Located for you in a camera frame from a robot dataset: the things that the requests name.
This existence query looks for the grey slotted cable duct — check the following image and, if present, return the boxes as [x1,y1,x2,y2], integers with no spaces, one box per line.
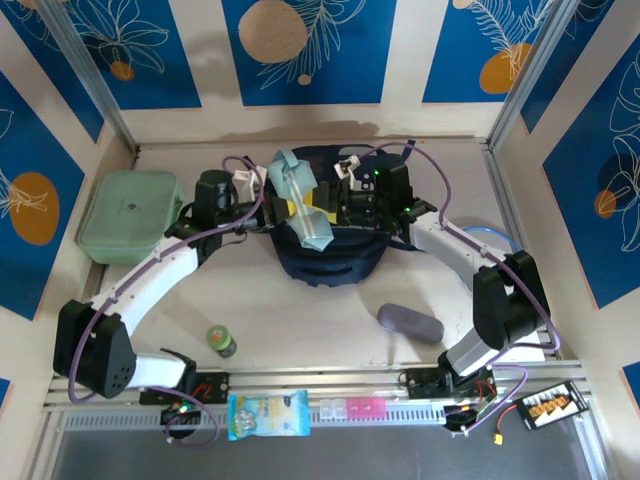
[59,404,591,432]

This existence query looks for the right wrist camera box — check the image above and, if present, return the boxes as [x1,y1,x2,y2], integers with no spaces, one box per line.
[332,153,362,182]

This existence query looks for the green lidded jar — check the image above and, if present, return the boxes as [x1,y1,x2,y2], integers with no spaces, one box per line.
[206,324,239,359]

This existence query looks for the light teal fabric pouch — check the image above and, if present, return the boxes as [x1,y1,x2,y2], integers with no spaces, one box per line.
[267,147,334,254]

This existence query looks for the black and yellow circuit board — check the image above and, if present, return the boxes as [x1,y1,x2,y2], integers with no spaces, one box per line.
[514,380,589,432]

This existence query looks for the blue wet wipes packet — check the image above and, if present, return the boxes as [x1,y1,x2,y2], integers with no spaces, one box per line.
[227,389,312,442]

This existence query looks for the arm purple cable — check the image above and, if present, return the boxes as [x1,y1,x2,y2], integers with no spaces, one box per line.
[369,141,561,434]
[67,155,269,446]

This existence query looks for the yellow connector wire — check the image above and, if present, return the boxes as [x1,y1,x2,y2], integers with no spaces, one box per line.
[487,403,521,447]

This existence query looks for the navy blue backpack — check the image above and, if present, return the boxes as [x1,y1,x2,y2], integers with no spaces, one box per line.
[262,142,416,289]

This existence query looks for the blue tube stethoscope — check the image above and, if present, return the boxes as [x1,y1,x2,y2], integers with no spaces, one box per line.
[462,226,520,254]

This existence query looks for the mint green zip case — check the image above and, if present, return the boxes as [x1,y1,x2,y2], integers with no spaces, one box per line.
[74,169,184,266]

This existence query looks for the aluminium frame post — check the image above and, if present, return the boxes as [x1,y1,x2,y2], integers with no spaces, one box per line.
[487,0,576,151]
[37,0,140,154]

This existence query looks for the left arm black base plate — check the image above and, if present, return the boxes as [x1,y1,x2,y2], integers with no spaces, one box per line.
[138,371,232,406]

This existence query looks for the black controller box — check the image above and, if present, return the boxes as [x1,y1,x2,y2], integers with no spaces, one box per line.
[159,403,204,427]
[443,403,479,435]

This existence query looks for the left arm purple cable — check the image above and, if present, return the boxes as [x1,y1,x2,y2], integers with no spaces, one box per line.
[67,155,269,446]

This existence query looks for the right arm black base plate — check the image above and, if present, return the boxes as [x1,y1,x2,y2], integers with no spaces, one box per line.
[404,367,499,401]

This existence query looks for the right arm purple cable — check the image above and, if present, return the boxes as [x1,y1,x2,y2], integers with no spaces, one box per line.
[369,141,561,434]

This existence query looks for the aluminium front rail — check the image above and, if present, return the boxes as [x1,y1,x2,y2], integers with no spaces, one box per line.
[42,368,596,416]

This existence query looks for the grey glasses case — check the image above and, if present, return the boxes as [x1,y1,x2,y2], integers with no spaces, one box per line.
[376,302,445,345]

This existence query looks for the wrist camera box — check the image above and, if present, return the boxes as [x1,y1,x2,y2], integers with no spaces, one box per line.
[231,166,265,201]
[332,153,362,182]

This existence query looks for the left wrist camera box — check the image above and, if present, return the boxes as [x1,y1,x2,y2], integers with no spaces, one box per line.
[231,166,265,201]

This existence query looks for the pink and clear pill organiser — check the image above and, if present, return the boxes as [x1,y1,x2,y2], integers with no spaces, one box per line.
[319,397,389,420]

